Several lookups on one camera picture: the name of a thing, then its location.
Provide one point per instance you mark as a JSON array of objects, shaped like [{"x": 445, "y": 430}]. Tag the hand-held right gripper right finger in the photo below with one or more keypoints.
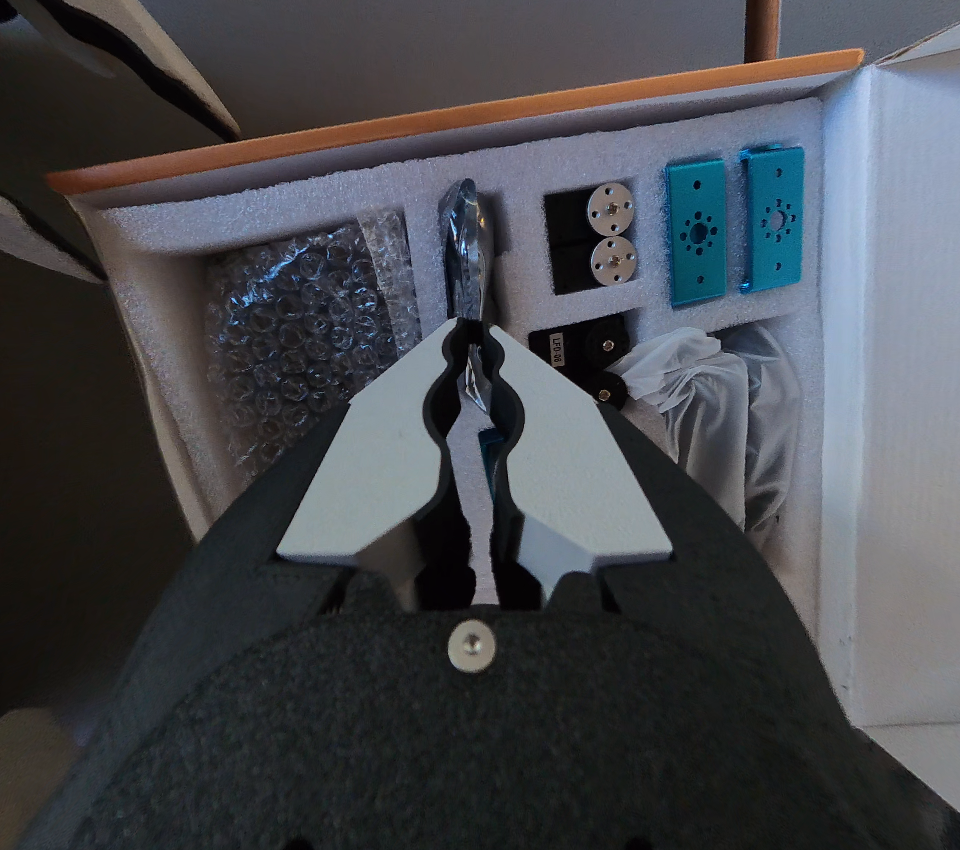
[{"x": 592, "y": 490}]

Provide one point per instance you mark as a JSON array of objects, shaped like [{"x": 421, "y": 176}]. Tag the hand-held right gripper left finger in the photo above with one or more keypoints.
[{"x": 360, "y": 490}]

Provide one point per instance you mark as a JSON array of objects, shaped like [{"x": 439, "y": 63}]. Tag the silver foil bag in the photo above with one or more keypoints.
[{"x": 469, "y": 249}]

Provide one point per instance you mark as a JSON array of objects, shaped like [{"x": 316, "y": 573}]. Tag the white and orange cardboard box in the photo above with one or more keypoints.
[{"x": 900, "y": 340}]

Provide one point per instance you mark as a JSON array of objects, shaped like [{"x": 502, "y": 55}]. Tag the small metal part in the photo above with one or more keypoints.
[{"x": 489, "y": 463}]

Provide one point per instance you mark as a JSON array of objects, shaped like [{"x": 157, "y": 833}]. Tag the white plastic bag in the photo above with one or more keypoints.
[{"x": 712, "y": 415}]

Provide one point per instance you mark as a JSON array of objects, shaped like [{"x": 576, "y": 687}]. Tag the bubble wrap package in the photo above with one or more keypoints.
[{"x": 300, "y": 340}]

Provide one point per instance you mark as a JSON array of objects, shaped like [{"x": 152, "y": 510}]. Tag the blue metal bracket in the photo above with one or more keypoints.
[
  {"x": 696, "y": 231},
  {"x": 772, "y": 219}
]

